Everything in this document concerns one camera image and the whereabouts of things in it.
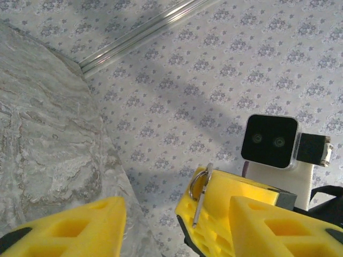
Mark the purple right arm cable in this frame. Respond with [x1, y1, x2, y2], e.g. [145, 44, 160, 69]
[242, 133, 333, 178]

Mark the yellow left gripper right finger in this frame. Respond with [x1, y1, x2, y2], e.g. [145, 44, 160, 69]
[229, 195, 343, 257]

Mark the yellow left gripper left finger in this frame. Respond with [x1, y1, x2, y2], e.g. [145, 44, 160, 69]
[0, 196, 126, 257]

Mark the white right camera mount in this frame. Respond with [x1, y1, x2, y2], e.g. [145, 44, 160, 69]
[244, 160, 316, 211]

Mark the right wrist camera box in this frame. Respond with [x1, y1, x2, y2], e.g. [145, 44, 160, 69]
[240, 114, 300, 169]

